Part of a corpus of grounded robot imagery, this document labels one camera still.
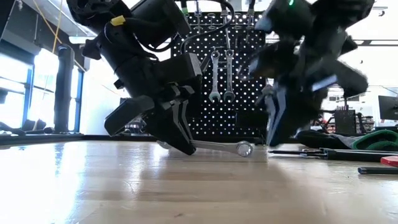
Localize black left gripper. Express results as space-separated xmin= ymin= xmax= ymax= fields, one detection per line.
xmin=114 ymin=52 xmax=203 ymax=156

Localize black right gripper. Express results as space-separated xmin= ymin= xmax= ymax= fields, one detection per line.
xmin=265 ymin=73 xmax=331 ymax=147

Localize small silver combination wrench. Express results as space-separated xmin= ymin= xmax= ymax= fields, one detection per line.
xmin=223 ymin=49 xmax=236 ymax=104

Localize black wire stripper pliers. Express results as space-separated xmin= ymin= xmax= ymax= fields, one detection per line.
xmin=267 ymin=147 xmax=398 ymax=163

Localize black work glove green cuff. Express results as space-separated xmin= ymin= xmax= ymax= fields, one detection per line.
xmin=295 ymin=129 xmax=398 ymax=152

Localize grey black handled screwdriver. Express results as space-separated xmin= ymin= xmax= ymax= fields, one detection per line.
xmin=221 ymin=0 xmax=233 ymax=50
xmin=247 ymin=0 xmax=256 ymax=43

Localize blue T-handle hex key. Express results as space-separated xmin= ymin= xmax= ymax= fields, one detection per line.
xmin=357 ymin=166 xmax=398 ymax=175

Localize red tool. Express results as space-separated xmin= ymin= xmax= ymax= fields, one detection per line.
xmin=380 ymin=155 xmax=398 ymax=168

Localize short black pegboard bin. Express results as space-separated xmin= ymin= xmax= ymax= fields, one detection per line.
xmin=236 ymin=109 xmax=271 ymax=139

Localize black metal pegboard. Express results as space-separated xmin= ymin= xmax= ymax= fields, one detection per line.
xmin=170 ymin=11 xmax=270 ymax=144

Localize black mesh box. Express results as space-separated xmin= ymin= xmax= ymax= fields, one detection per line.
xmin=334 ymin=105 xmax=358 ymax=135

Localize black computer monitor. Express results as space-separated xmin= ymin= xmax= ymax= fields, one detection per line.
xmin=377 ymin=95 xmax=398 ymax=121

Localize black building pillar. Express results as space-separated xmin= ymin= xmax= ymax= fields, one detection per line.
xmin=53 ymin=44 xmax=76 ymax=134

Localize long ceiling light bar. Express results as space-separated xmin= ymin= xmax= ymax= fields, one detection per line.
xmin=354 ymin=39 xmax=398 ymax=47
xmin=68 ymin=35 xmax=97 ymax=44

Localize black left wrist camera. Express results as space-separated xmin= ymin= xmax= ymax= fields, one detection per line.
xmin=104 ymin=95 xmax=155 ymax=137

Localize metal wire pegboard hook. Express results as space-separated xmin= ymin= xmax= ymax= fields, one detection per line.
xmin=211 ymin=45 xmax=234 ymax=68

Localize wire ring tool rack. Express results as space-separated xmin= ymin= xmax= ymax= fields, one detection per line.
xmin=183 ymin=9 xmax=256 ymax=32

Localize yellow cable tag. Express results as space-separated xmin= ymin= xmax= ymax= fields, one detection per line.
xmin=110 ymin=15 xmax=127 ymax=27

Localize black aluminium table frame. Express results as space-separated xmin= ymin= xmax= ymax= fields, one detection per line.
xmin=0 ymin=133 xmax=299 ymax=146

